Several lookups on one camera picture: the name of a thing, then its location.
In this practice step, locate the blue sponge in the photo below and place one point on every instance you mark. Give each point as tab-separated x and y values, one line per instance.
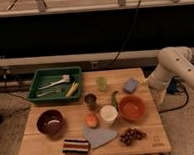
130	85

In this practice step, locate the green translucent cup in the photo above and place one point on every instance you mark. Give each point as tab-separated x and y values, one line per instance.
101	84

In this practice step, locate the white cup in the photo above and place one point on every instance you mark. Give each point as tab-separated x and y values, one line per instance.
108	114

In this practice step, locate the grey cloth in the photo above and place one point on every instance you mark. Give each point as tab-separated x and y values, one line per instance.
98	137

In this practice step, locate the dark grape bunch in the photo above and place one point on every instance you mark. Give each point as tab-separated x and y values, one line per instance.
130	135

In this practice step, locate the striped sponge block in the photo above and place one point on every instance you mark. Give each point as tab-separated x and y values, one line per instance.
76	146

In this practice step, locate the yellow corn cob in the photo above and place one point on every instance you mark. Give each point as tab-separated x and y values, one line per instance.
72	89

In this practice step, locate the white dish brush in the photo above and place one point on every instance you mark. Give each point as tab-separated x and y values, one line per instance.
64	78

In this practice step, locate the green cucumber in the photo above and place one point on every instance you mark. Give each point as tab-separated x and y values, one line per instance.
113	99

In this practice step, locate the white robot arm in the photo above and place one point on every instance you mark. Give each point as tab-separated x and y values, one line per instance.
172	62

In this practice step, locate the dark metal cup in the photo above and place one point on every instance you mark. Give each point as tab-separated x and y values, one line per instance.
90	100

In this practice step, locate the green plastic tray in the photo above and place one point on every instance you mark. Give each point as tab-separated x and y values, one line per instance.
56	85

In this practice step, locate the orange bowl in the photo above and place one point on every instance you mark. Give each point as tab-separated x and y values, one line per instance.
131	108

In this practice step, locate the wooden table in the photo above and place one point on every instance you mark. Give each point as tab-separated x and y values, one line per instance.
35	143

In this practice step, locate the purple bowl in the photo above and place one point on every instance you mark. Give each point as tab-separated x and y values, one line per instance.
50	122

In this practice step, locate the orange peach fruit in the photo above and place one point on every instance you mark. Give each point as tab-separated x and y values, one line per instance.
91	120

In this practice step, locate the metal fork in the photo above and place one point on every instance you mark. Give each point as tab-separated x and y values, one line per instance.
48	92

